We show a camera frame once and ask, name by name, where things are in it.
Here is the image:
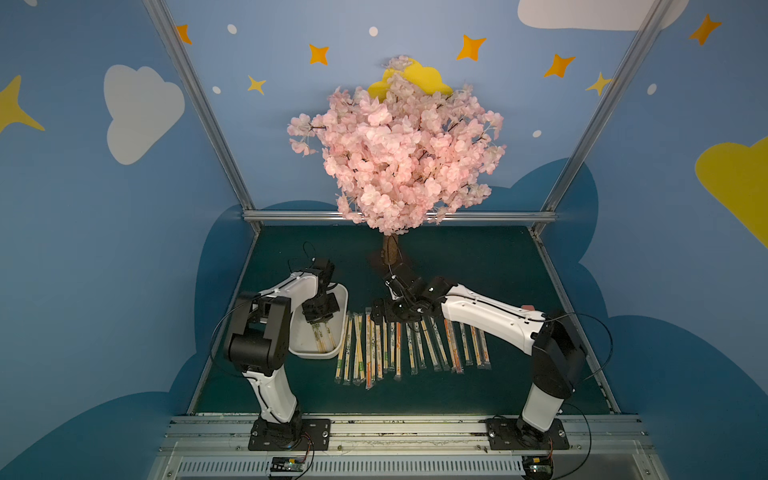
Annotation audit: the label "pink cherry blossom tree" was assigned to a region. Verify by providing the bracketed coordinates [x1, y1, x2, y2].
[287, 56, 506, 253]

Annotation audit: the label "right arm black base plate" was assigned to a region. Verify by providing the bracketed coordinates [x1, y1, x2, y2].
[484, 415, 570, 451]

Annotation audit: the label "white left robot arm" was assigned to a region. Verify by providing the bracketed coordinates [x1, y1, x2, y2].
[224, 259, 345, 426]

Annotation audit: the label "right black controller board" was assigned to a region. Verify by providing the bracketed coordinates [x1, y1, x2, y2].
[522, 456, 554, 480]

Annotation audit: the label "chopsticks pair fourteenth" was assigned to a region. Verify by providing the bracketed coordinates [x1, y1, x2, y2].
[334, 318, 350, 384]

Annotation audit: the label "chopsticks pair eleventh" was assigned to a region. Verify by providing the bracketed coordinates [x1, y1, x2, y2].
[374, 324, 384, 381]

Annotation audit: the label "left floor edge rail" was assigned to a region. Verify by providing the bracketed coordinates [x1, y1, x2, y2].
[178, 228, 259, 416]

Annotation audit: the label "right aluminium corner post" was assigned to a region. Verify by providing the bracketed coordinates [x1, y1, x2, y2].
[532, 0, 675, 238]

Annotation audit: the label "white plastic storage box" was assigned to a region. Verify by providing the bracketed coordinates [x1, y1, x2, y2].
[289, 284, 348, 360]

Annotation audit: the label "floor edge rail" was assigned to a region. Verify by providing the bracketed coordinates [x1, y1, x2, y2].
[528, 228, 622, 414]
[178, 228, 259, 416]

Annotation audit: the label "chopsticks pair twelfth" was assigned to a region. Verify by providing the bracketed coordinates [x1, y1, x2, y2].
[353, 313, 365, 385]

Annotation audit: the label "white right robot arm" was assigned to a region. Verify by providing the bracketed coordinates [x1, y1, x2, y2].
[374, 263, 587, 435]

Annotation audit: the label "aluminium corner post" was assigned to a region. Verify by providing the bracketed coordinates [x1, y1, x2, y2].
[532, 0, 675, 238]
[143, 0, 254, 220]

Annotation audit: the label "wrapped chopsticks panda print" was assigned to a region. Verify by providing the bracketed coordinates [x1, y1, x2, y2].
[312, 323, 328, 354]

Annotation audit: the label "left green circuit board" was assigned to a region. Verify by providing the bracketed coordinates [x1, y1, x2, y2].
[269, 457, 308, 475]

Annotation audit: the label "chopsticks red print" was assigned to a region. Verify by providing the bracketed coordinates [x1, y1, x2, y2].
[364, 307, 375, 390]

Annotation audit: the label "chopsticks pair thirteenth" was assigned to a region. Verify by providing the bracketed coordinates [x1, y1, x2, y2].
[343, 315, 354, 385]

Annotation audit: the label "front aluminium mounting rail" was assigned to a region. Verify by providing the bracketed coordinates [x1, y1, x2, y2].
[148, 414, 668, 479]

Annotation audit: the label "left aluminium corner post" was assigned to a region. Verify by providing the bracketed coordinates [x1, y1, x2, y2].
[143, 0, 254, 220]

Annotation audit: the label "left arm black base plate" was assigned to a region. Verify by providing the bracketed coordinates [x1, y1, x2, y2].
[247, 418, 331, 451]

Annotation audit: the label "right floor edge rail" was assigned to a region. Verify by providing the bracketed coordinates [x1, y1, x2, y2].
[528, 228, 622, 414]

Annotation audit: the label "chopsticks pair fifteenth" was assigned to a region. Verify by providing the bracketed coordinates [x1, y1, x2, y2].
[324, 322, 336, 351]

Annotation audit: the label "horizontal aluminium back rail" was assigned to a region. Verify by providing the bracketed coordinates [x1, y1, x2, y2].
[242, 210, 557, 224]

